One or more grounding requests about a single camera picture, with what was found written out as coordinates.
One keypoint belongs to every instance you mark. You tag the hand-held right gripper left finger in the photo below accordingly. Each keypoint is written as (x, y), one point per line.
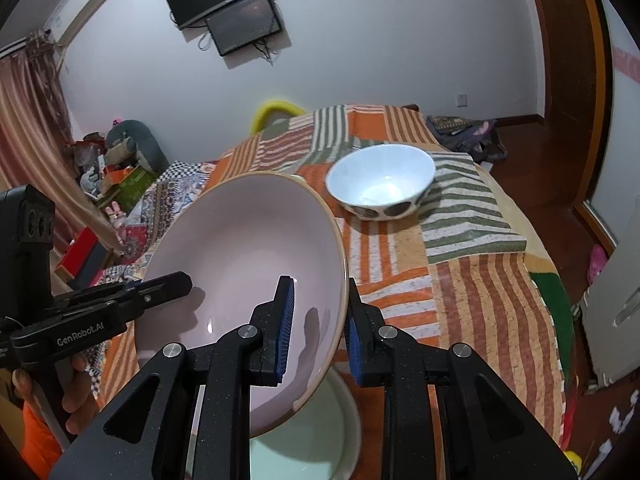
(285, 330)

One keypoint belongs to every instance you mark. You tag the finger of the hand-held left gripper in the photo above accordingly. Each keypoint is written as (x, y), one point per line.
(150, 292)
(131, 285)

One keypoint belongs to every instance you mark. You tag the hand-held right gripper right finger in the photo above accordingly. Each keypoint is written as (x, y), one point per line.
(355, 355)

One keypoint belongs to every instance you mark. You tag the pink bowl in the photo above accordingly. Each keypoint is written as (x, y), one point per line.
(240, 250)

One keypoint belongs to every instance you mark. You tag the mint green plate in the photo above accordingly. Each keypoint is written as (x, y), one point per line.
(310, 440)

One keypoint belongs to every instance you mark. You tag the white bowl with dark spots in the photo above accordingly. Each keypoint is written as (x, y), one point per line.
(380, 180)

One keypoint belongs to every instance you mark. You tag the person's left hand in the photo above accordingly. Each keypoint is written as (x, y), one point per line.
(80, 390)

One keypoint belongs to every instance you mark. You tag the dark grey box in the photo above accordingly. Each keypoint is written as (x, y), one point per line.
(100, 265)

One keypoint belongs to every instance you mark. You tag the pink rabbit toy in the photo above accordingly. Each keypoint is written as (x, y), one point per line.
(116, 212)

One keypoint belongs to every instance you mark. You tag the green storage box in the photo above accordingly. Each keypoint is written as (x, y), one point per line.
(137, 185)

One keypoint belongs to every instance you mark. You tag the patterned quilt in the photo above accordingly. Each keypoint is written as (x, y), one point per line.
(175, 185)

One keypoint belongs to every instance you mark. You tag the striped patchwork blanket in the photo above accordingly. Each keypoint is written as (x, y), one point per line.
(475, 310)

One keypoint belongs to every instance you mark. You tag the pile of toys and bags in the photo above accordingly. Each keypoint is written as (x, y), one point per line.
(92, 160)

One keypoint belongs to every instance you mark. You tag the striped brown curtain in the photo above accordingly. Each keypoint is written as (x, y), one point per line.
(30, 125)

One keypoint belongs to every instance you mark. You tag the yellow foam tube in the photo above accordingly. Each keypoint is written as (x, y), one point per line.
(265, 107)

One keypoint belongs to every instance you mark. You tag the purple backpack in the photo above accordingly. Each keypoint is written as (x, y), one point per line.
(480, 140)

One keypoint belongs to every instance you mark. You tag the dark patterned bag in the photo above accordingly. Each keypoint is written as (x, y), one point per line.
(447, 124)

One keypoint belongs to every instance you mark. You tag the pink slipper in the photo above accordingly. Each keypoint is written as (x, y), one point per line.
(597, 262)

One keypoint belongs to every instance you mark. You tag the small black monitor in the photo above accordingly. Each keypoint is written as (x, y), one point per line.
(245, 22)

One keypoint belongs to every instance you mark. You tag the wooden door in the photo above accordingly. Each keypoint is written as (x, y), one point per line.
(565, 60)

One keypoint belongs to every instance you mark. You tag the wall socket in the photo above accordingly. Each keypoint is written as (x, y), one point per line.
(462, 99)

